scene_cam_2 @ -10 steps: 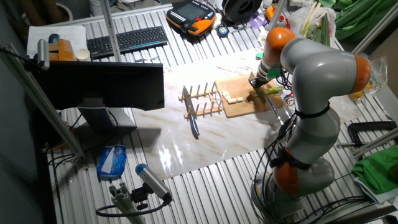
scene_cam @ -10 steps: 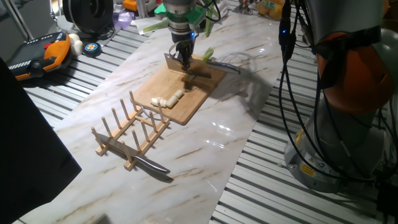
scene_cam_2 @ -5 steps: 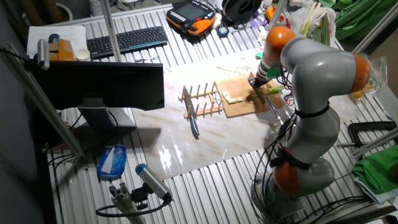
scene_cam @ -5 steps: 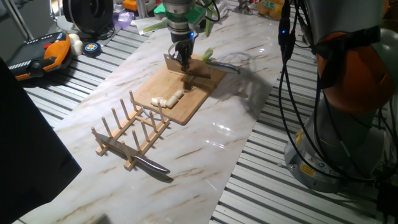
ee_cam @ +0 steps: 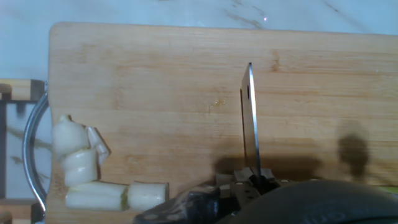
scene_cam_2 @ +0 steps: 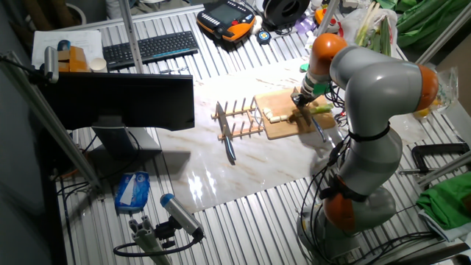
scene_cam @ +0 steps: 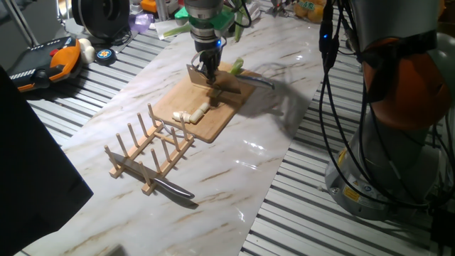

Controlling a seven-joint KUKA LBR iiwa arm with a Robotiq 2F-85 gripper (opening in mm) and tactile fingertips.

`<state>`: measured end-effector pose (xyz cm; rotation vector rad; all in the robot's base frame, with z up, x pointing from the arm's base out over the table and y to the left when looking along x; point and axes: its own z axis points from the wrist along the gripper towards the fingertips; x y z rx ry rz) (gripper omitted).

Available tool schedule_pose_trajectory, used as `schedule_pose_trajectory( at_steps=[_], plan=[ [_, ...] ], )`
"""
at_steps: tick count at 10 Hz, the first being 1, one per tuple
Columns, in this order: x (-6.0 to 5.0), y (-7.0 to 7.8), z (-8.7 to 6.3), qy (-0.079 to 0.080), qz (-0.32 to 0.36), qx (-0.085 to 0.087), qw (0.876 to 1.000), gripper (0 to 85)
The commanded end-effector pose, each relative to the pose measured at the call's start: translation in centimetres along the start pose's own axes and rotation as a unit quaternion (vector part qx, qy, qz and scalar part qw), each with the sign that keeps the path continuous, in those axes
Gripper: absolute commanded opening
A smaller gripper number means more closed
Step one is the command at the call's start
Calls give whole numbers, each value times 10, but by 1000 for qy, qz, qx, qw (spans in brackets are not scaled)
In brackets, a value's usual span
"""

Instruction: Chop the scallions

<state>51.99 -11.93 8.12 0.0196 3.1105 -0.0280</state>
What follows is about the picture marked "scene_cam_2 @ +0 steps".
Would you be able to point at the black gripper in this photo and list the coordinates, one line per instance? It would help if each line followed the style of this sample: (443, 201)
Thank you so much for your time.
(301, 98)

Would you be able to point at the steel cleaver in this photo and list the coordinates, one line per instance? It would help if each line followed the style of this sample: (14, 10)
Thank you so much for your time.
(320, 130)

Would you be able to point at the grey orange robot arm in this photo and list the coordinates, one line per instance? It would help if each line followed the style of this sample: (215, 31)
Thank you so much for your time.
(379, 95)

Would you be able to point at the short white scallion piece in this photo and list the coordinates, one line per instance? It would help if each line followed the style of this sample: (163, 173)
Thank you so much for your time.
(284, 117)
(270, 115)

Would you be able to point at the single white green scallion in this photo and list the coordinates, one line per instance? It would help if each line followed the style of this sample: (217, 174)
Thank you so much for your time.
(322, 109)

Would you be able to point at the wooden cutting board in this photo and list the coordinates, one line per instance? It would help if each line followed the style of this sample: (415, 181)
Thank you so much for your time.
(279, 103)

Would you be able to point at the long white scallion piece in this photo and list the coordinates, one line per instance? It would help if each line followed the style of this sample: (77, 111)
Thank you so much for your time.
(275, 119)

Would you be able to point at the white scallion root bulb piece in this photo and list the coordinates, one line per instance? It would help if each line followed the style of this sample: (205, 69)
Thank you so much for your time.
(266, 111)

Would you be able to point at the white plastic sheet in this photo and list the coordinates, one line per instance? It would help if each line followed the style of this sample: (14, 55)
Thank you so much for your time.
(310, 41)

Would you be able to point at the wooden peg rack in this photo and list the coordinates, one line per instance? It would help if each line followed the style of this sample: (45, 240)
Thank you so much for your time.
(235, 133)

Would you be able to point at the pointed steel kitchen knife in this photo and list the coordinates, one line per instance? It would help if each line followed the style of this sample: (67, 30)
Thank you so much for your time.
(225, 129)

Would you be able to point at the round blue black tape measure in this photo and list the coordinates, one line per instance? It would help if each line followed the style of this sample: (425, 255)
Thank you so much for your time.
(263, 37)

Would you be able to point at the purple plastic bag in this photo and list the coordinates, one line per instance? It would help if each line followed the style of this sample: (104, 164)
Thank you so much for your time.
(302, 24)

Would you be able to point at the small white rounded object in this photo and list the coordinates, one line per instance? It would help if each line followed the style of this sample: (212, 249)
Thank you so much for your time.
(257, 24)

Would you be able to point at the white plastic bag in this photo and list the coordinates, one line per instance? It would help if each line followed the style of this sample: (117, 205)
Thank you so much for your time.
(349, 20)

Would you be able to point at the black round spool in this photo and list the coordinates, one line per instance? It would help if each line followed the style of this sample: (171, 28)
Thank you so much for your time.
(285, 9)

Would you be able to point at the marble pattern table mat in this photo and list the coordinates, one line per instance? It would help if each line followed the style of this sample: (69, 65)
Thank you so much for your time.
(221, 176)

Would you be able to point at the orange black teach pendant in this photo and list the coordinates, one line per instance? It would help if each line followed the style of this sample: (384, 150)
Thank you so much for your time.
(224, 16)

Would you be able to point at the black metal clamp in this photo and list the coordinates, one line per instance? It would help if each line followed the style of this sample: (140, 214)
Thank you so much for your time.
(438, 147)

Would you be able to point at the clear bag of yellow fruit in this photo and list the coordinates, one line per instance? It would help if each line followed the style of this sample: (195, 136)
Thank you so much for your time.
(447, 92)

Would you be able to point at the green fabric bag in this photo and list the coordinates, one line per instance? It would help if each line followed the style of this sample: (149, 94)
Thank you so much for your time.
(427, 18)

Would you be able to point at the black keyboard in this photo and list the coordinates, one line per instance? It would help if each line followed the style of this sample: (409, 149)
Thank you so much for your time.
(151, 48)

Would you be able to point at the green folded cloth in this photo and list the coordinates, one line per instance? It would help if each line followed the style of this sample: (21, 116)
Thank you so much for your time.
(445, 202)

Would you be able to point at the black computer monitor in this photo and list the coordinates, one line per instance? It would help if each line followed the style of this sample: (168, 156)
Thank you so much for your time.
(117, 99)

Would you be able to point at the blue tissue pack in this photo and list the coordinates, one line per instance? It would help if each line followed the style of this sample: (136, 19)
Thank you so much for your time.
(134, 191)

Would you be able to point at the white paper cup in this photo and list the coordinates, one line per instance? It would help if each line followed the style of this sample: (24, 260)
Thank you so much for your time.
(98, 65)

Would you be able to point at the white paper sheets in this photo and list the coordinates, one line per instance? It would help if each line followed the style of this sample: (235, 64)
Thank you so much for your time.
(84, 42)

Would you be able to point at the orange cardboard box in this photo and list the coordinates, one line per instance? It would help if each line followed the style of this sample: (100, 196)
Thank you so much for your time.
(75, 60)

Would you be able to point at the small blue grey device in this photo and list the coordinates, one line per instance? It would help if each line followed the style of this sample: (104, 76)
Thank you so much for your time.
(63, 45)

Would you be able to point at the green wrist mount plate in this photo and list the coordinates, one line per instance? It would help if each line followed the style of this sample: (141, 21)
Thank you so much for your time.
(320, 88)

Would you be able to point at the thin aluminium frame post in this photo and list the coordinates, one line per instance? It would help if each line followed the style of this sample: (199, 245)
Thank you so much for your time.
(327, 14)

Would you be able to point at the slanted aluminium frame bar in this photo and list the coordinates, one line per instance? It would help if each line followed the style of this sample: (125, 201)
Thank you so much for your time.
(48, 121)
(445, 35)
(445, 167)

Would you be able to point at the silver camera with blue end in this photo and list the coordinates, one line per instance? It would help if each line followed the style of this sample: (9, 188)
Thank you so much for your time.
(180, 213)

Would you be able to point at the upright aluminium frame post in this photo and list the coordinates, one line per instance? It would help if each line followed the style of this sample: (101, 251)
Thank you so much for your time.
(130, 37)

